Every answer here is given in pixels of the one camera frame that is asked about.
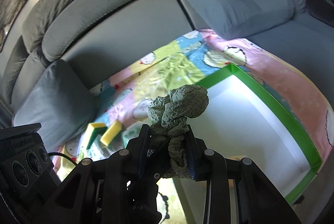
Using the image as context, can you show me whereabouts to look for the grey sofa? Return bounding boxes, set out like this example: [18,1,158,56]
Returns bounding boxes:
[0,0,334,136]

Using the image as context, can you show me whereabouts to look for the grey textured pillow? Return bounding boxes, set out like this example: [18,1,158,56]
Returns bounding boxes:
[14,59,97,152]

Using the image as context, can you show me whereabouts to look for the yellow green sponge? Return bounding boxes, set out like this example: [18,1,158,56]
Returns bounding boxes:
[100,120,122,146]
[85,122,107,150]

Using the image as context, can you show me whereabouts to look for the green white cardboard box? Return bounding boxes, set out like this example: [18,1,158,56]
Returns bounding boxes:
[171,62,323,224]

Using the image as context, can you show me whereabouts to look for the black cushion pads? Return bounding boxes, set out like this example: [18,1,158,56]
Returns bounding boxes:
[306,0,333,27]

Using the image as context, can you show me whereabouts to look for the clear green tea bag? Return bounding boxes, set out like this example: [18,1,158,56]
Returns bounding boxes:
[121,121,143,148]

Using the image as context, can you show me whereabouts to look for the green cloth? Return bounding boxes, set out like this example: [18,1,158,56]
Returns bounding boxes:
[147,84,209,179]

